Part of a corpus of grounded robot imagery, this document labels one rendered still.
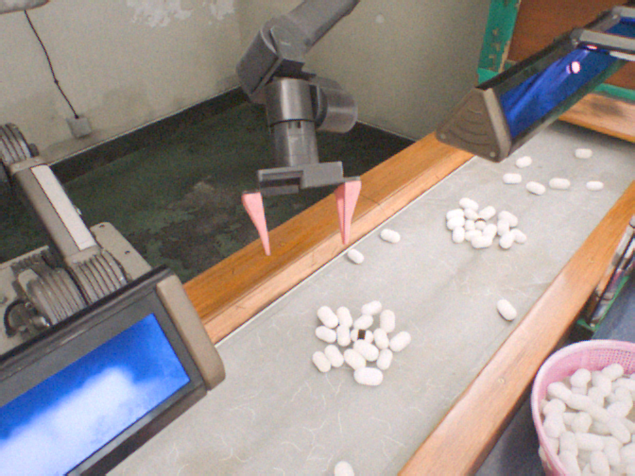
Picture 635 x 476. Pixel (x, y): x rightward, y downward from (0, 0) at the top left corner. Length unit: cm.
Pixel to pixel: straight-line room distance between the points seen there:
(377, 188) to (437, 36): 150
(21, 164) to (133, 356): 69
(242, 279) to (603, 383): 52
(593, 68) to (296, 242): 50
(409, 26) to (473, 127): 194
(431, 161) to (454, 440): 64
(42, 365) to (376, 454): 44
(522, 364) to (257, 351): 36
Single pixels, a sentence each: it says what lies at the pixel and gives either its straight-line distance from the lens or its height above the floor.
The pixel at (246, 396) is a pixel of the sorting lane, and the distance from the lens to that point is 67.
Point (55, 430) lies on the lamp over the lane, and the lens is 28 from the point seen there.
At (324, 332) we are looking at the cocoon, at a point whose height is 76.
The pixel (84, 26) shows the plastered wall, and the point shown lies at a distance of 261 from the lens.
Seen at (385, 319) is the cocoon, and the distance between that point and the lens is 72.
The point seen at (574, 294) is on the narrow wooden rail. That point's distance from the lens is 84.
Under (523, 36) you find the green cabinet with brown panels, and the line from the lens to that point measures 137.
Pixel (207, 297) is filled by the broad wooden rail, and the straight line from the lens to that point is 76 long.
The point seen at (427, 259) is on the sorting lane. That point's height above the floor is 74.
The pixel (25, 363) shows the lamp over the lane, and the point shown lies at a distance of 27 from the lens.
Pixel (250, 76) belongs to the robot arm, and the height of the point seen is 107.
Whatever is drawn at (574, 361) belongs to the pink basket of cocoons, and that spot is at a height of 74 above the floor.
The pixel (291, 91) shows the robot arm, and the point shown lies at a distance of 60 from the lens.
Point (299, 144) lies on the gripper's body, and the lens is 59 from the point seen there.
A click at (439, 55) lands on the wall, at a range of 241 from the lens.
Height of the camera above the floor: 129
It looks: 39 degrees down
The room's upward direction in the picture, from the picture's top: straight up
